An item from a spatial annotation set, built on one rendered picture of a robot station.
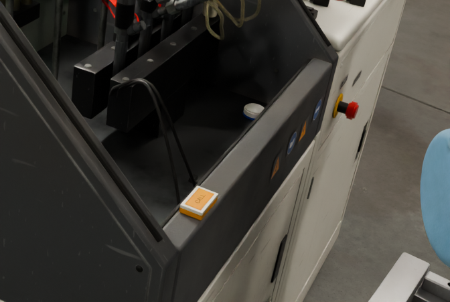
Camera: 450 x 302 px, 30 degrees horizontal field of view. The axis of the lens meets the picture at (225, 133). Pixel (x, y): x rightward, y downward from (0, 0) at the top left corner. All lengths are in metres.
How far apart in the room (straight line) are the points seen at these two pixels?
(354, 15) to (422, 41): 2.66
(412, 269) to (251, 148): 0.33
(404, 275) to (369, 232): 1.80
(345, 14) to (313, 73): 0.23
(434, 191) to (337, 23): 0.90
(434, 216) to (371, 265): 1.91
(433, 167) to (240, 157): 0.49
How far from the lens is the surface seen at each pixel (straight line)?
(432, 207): 0.72
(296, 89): 1.37
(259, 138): 1.21
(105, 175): 0.93
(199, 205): 1.03
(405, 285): 0.94
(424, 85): 3.82
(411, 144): 3.31
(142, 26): 1.24
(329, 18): 1.60
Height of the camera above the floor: 1.56
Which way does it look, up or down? 30 degrees down
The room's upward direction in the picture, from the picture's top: 11 degrees clockwise
